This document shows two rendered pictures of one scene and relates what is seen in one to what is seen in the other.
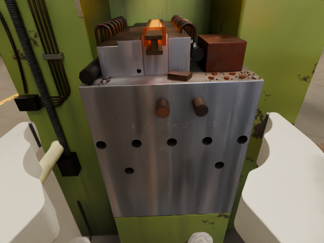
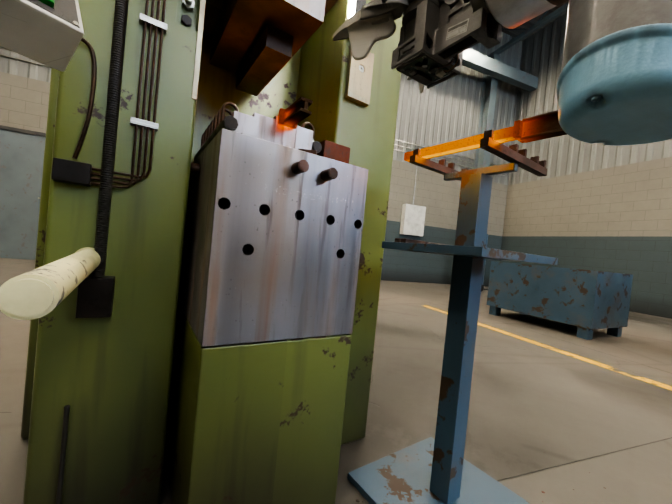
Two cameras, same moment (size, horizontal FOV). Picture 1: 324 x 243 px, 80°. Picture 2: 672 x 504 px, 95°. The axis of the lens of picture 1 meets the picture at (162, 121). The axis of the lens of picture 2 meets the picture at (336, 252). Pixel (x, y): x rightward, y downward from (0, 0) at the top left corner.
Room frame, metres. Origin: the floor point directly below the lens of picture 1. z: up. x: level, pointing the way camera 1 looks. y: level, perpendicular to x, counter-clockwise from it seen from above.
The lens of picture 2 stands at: (-0.28, 0.29, 0.70)
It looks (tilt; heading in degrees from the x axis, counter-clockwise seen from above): 1 degrees down; 327
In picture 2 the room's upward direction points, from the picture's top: 6 degrees clockwise
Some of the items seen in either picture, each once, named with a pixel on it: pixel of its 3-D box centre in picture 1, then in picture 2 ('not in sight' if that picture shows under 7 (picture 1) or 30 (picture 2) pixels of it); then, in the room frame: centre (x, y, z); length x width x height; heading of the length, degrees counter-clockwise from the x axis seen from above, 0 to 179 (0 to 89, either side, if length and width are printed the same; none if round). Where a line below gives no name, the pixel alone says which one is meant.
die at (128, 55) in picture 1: (148, 40); (249, 151); (0.65, 0.03, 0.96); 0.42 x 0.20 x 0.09; 0
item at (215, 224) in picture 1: (168, 192); (244, 387); (0.66, -0.02, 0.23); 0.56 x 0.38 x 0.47; 0
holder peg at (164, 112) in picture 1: (162, 108); (300, 167); (0.36, 0.00, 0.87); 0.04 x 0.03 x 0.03; 0
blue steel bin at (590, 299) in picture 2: not in sight; (552, 295); (1.46, -4.11, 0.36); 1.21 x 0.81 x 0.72; 174
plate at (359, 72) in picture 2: not in sight; (359, 75); (0.57, -0.28, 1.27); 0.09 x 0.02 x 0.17; 90
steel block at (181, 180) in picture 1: (167, 113); (257, 241); (0.66, -0.02, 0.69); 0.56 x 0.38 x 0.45; 0
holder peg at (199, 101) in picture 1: (199, 106); (329, 174); (0.36, -0.08, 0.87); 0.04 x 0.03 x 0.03; 0
